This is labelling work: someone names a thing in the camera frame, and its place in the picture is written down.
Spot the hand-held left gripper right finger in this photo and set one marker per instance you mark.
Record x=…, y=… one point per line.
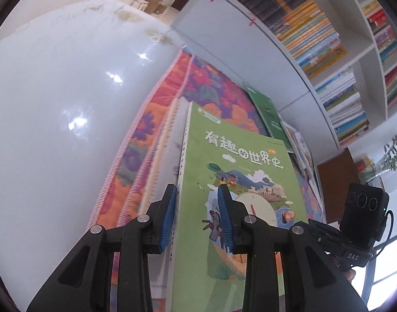
x=224, y=221

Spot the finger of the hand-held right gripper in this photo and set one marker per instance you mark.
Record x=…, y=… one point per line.
x=328, y=237

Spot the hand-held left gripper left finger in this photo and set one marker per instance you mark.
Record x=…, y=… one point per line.
x=168, y=221

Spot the light green clock cover book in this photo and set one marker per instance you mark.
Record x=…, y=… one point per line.
x=237, y=156

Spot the dark green book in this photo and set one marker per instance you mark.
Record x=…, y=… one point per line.
x=270, y=117

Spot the row of white blue shelved books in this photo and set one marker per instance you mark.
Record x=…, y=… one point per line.
x=341, y=110

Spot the row of yellow shelved books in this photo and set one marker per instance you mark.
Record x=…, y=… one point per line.
x=312, y=39

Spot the shelved books with red spines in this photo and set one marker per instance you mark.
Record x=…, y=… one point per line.
x=380, y=19

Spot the brown wooden cabinet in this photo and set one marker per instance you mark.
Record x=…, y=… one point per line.
x=335, y=175

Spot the green leafy plant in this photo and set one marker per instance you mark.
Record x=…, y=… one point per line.
x=393, y=156

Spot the floral quilted mat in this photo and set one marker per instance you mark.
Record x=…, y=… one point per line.
x=218, y=81

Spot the white bookshelf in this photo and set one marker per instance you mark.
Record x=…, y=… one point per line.
x=244, y=48

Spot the small white carton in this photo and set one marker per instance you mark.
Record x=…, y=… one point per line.
x=140, y=5

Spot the dark metal window frame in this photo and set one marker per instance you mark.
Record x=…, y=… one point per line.
x=369, y=282

